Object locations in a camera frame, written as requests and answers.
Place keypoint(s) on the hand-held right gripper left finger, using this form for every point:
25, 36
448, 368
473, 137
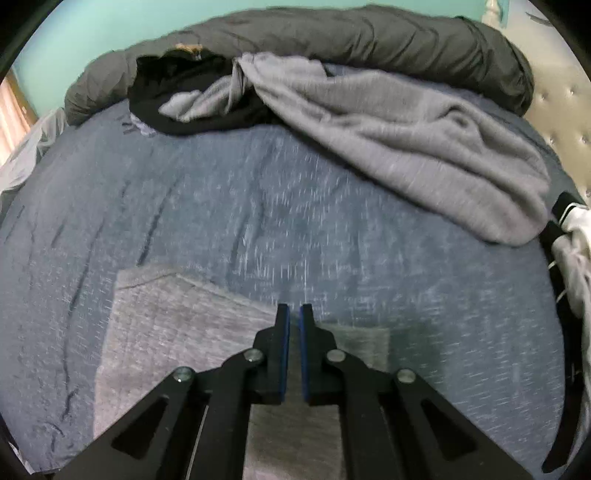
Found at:
282, 350

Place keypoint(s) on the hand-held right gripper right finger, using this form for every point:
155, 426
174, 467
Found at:
307, 355

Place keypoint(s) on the grey knit sweater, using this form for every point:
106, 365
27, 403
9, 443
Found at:
184, 332

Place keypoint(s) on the white and black clothes pile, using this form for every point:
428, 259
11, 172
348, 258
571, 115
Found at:
572, 258

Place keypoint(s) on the bed with blue sheet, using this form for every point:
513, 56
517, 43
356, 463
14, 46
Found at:
231, 217

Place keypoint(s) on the crumpled grey garment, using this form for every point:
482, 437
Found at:
415, 152

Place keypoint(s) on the black garment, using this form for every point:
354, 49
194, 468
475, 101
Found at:
184, 87

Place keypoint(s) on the light blue bedsheet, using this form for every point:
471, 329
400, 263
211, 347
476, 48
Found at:
32, 157

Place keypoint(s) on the dark grey rolled duvet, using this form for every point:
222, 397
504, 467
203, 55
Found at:
369, 41

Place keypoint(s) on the pink curtain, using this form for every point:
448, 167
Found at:
14, 120

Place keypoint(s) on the beige tufted headboard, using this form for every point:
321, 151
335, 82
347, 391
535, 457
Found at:
563, 106

